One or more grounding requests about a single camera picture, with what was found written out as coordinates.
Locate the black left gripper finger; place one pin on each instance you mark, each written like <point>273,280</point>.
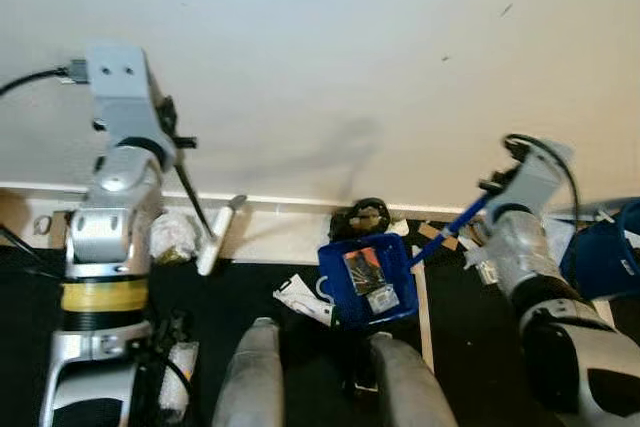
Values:
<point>195,198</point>

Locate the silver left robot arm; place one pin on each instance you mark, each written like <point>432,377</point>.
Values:
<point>110,237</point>

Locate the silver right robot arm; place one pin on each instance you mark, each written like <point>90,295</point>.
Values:
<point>560,347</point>

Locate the white floor tape strip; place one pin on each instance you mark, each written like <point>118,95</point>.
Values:
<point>424,307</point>

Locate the white crumpled plastic bag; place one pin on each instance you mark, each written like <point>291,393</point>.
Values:
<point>175,237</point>

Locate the white flat plastic container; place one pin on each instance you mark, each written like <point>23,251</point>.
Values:
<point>560,239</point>

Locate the white baseboard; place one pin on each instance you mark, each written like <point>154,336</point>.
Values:
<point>270,239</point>

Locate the blue plastic bucket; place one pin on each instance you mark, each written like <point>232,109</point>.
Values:
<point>605,259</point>

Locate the small black crumpled scrap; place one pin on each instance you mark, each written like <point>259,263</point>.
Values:
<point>172,329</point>

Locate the white flat paper package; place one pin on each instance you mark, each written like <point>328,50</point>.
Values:
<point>305,299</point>

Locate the black orange snack packet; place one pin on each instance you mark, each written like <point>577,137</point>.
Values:
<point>362,269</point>

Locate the small white box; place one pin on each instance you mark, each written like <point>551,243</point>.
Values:
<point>382,299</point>

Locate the white crumpled plastic wrap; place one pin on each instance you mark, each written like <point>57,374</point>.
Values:
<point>178,377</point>

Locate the grey left robot leg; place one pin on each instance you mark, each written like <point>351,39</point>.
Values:
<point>250,377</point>

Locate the grey robot leg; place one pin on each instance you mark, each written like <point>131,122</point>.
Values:
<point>250,377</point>
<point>410,384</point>

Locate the grey right robot leg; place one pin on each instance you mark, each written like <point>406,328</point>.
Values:
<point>410,384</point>

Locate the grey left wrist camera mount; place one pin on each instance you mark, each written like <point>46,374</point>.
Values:
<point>120,87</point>

